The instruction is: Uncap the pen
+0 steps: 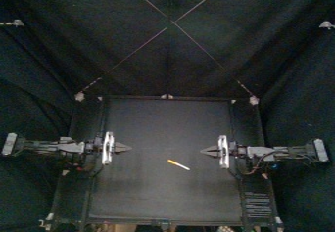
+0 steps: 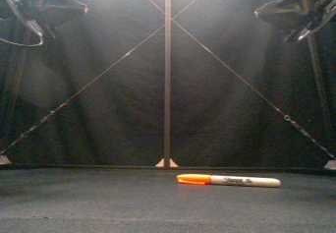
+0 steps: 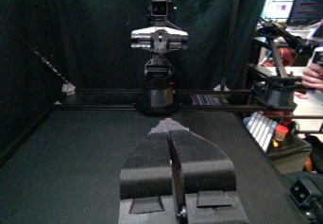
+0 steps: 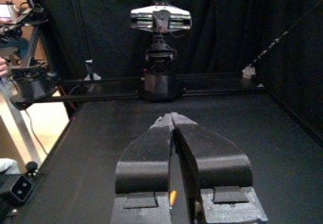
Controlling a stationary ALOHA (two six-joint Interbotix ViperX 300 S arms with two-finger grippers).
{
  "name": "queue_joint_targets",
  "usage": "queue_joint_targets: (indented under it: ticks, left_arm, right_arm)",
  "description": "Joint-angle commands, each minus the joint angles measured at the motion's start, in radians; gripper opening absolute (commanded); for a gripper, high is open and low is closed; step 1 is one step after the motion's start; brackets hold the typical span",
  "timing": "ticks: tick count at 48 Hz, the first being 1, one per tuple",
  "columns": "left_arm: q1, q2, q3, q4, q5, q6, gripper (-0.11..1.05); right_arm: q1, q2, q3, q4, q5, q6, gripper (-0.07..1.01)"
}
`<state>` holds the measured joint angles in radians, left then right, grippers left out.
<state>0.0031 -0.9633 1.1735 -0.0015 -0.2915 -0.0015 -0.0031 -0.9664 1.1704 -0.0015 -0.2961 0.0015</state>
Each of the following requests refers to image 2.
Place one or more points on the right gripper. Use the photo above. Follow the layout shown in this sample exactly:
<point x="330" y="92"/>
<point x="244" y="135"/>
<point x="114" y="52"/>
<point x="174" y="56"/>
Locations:
<point x="321" y="1"/>

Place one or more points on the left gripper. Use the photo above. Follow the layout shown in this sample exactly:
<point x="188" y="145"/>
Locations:
<point x="17" y="1"/>

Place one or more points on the grey marker pen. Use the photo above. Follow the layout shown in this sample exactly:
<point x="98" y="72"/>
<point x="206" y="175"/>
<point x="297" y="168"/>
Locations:
<point x="244" y="180"/>

